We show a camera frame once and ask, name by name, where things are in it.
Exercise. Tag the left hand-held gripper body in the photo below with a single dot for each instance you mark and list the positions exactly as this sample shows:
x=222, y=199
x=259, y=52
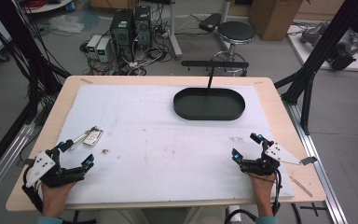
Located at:
x=40, y=166

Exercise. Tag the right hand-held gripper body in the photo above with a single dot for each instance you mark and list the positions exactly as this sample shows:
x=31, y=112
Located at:
x=270, y=158

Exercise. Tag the black oval tray jewelry stand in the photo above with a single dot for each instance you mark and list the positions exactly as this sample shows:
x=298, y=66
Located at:
x=209, y=104

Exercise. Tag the person's left hand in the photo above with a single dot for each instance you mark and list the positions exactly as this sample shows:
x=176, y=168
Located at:
x=55, y=196

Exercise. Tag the person's right hand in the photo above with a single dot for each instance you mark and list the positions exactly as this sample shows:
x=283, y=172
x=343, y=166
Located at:
x=262, y=191

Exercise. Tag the wooden table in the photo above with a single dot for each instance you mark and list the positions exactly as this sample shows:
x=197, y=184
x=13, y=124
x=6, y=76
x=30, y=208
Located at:
x=295, y=124

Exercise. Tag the grey tape tab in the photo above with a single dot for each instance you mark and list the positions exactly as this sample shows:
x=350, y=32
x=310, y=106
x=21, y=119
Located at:
x=309, y=160

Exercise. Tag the thin wooden stick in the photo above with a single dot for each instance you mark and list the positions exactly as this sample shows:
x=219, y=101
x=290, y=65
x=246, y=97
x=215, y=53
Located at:
x=301, y=186

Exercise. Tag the white foam mat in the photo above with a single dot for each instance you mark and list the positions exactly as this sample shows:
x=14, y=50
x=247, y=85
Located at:
x=174, y=149

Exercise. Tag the white power supply unit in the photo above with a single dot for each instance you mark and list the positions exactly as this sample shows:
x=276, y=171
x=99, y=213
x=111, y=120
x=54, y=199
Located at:
x=93, y=46
x=103, y=49

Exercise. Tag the black round stool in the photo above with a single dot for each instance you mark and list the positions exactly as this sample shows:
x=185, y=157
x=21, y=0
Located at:
x=235, y=37

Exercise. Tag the white board with grey machine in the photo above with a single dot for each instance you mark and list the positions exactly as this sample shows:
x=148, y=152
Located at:
x=329, y=46

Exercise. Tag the brown cardboard box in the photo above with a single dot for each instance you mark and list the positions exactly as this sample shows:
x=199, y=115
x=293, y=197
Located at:
x=273, y=18

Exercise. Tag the clear plastic bag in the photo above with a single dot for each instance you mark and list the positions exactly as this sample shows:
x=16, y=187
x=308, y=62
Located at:
x=66, y=23

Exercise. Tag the black computer tower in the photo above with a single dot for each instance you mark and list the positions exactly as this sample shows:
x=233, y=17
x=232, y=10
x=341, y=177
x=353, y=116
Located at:
x=122, y=34
x=143, y=26

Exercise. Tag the black flat pedal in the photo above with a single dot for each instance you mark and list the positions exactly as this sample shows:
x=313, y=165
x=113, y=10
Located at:
x=209, y=22

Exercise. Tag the white metal stand leg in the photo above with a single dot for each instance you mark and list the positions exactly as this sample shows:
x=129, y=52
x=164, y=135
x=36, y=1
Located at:
x=174, y=31

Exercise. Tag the round white table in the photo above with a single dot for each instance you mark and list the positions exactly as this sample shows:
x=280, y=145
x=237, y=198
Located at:
x=48, y=6

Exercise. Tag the aluminium rail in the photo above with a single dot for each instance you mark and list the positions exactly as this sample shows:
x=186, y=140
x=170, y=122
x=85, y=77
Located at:
x=317, y=168
x=3, y=155

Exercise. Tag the black metal frame post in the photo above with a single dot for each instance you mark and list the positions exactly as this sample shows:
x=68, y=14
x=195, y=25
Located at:
x=21, y=46
x=320, y=56

